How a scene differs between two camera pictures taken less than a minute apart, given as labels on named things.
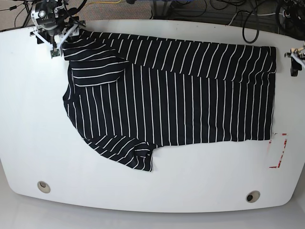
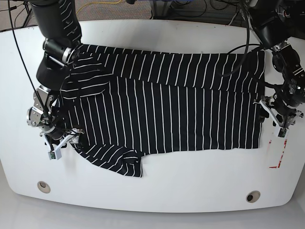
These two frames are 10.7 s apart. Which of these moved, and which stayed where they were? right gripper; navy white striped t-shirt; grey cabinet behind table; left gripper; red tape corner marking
Moved: right gripper; navy white striped t-shirt; left gripper
Stayed: red tape corner marking; grey cabinet behind table
